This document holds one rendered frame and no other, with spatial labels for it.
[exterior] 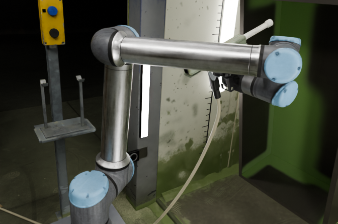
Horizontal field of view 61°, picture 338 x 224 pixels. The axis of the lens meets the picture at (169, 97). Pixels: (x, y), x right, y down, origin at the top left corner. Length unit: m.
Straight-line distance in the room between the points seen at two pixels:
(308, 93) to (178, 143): 1.01
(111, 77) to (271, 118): 1.31
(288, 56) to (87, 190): 0.83
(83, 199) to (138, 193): 1.20
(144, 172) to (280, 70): 1.63
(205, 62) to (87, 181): 0.67
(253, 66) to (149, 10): 1.13
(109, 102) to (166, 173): 1.33
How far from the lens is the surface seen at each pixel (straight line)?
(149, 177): 2.30
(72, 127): 1.88
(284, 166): 2.22
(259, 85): 0.98
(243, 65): 0.81
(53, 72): 1.89
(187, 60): 0.83
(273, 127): 2.17
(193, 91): 2.18
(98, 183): 1.19
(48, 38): 1.79
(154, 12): 1.85
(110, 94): 1.13
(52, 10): 1.76
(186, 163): 2.46
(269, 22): 1.37
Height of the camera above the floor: 1.62
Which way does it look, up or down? 20 degrees down
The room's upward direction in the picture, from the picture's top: 4 degrees clockwise
